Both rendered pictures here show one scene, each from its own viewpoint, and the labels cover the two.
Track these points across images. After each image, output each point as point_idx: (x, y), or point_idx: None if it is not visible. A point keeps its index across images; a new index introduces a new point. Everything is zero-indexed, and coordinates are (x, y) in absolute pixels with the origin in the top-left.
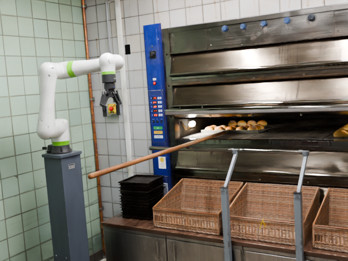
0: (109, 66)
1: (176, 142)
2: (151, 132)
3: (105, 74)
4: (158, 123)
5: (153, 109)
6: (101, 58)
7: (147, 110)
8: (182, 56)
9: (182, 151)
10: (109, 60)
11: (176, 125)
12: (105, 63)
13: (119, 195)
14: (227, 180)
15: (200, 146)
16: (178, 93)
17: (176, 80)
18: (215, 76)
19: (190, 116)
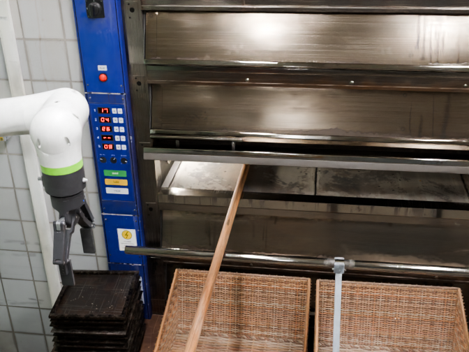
0: (68, 153)
1: (159, 200)
2: (100, 181)
3: (58, 177)
4: (115, 164)
5: (100, 134)
6: (43, 133)
7: (84, 133)
8: (172, 17)
9: (171, 216)
10: (69, 137)
11: (156, 164)
12: (57, 148)
13: (53, 338)
14: (338, 341)
15: (217, 209)
16: (165, 102)
17: (158, 72)
18: (260, 72)
19: None
